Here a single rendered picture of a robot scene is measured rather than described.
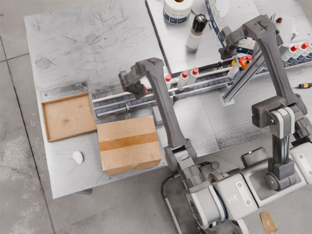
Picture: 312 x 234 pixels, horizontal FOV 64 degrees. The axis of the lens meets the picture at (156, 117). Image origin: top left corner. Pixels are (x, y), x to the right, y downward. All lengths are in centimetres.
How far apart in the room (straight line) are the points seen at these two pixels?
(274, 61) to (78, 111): 118
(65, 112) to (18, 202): 115
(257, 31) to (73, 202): 202
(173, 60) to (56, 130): 90
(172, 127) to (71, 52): 116
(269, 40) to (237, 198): 58
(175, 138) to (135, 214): 153
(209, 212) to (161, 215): 150
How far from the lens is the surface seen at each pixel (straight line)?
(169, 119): 93
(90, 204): 243
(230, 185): 91
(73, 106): 172
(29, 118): 273
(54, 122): 171
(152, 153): 129
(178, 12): 186
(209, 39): 192
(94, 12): 208
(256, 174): 95
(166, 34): 189
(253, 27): 106
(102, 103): 164
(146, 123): 132
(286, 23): 135
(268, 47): 105
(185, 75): 151
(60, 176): 164
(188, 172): 93
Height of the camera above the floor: 239
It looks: 71 degrees down
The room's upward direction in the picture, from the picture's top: 11 degrees clockwise
